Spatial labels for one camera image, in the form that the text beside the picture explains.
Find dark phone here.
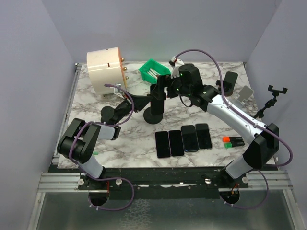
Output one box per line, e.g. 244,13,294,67
195,123,213,150

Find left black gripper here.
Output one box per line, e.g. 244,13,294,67
114,91,153,125

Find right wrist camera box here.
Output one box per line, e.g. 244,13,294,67
169,56,185,78

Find black front mounting rail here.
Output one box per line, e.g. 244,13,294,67
78,167,248,200

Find black phone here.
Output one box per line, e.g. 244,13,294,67
181,125,199,152

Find cream cylindrical drum device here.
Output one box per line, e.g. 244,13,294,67
86,47,127,95

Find orange cap marker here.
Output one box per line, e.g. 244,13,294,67
222,137,243,142

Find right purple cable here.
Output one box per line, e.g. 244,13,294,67
175,49,294,209

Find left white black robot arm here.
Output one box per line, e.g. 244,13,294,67
57,93,153,189

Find black tripod phone stand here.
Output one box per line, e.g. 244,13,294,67
253,85,288,119

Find green cap marker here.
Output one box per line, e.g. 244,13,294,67
224,141,245,148

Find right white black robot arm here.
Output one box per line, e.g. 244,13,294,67
150,64,279,187

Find green plastic bin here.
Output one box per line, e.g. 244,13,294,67
139,59,171,84

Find silver phone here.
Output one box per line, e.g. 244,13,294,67
168,130,184,157

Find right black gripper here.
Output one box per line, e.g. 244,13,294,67
151,73,191,100

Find white markers in bin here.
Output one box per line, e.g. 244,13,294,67
147,68,160,79

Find purple phone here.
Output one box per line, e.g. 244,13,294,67
155,131,171,159

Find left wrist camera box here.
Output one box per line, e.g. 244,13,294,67
113,83,121,94

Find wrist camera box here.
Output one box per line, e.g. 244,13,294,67
113,83,121,94
169,56,185,78

